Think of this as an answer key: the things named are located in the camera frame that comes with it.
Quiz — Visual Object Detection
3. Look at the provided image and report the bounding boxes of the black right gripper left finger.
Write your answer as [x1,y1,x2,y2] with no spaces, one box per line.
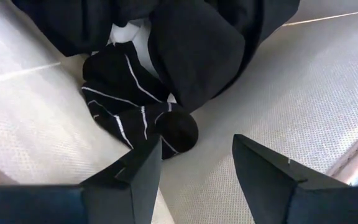
[0,136,163,224]

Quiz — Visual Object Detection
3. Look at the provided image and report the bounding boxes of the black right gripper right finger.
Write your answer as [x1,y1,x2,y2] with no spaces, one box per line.
[232,134,358,224]

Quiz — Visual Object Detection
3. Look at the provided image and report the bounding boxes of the black garment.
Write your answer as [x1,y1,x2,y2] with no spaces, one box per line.
[11,0,301,113]

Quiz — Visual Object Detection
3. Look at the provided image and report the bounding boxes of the white textured table mat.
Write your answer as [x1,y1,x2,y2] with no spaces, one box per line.
[0,0,358,224]

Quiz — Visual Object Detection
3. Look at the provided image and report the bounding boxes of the black sock with white stripes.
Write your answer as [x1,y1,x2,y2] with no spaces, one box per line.
[81,41,200,160]

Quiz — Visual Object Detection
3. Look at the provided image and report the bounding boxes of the small white garment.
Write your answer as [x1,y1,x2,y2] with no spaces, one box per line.
[109,18,160,78]

